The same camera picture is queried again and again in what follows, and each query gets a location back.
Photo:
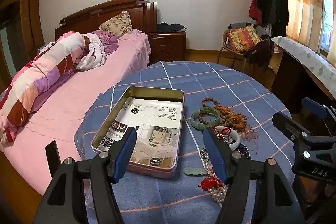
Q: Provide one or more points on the green jade bangle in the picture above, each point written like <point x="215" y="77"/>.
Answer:
<point x="195" y="122"/>

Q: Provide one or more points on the dark wooden nightstand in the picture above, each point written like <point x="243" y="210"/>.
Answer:
<point x="168" y="48"/>

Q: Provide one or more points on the red hanging garment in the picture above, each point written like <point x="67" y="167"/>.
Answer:
<point x="254" y="11"/>

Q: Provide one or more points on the printed paper sheet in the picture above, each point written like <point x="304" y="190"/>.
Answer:
<point x="157" y="134"/>

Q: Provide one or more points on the black phone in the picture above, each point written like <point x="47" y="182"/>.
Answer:
<point x="53" y="158"/>

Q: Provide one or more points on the pale patterned desk cloth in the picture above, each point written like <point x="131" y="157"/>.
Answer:
<point x="309" y="58"/>

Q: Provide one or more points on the blue plaid tablecloth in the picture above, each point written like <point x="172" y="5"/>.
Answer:
<point x="183" y="77"/>

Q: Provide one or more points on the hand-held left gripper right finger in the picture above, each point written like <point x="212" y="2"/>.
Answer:
<point x="215" y="158"/>

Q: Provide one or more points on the purple and white blanket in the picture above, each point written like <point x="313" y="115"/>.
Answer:
<point x="105" y="43"/>

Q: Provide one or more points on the pale green jade pendant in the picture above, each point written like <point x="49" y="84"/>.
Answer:
<point x="193" y="171"/>

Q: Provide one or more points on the bed with pink sheet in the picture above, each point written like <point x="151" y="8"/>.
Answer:
<point x="65" y="98"/>

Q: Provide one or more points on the wooden chair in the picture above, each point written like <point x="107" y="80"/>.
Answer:
<point x="231" y="56"/>

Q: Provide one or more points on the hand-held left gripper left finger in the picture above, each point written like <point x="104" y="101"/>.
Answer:
<point x="125" y="154"/>

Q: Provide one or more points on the floral pillow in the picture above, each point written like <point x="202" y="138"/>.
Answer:
<point x="116" y="24"/>

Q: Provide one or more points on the person's right hand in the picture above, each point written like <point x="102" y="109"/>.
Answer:
<point x="326" y="190"/>

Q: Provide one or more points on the white jade bangle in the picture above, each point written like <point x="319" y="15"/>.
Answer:
<point x="235" y="144"/>

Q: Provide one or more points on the dark garment on chair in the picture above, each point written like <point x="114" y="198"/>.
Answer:
<point x="261" y="52"/>

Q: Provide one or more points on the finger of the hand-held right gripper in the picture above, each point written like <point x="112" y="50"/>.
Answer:
<point x="288" y="125"/>
<point x="313" y="107"/>

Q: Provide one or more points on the dark wooden headboard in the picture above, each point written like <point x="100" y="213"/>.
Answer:
<point x="105" y="14"/>

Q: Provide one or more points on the dark wooden desk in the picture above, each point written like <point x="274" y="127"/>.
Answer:
<point x="288" y="79"/>

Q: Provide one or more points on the brown wooden wardrobe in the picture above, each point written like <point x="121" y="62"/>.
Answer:
<point x="23" y="24"/>

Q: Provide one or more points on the window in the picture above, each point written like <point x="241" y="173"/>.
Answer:
<point x="328" y="16"/>

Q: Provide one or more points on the orange patterned cushion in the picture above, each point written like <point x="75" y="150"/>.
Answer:
<point x="242" y="37"/>

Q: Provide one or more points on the dark folded clothes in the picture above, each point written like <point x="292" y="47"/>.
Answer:
<point x="170" y="27"/>

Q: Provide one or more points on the pink patchwork quilt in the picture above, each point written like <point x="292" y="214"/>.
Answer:
<point x="52" y="61"/>

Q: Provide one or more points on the rectangular metal tin box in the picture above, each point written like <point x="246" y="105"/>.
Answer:
<point x="157" y="92"/>

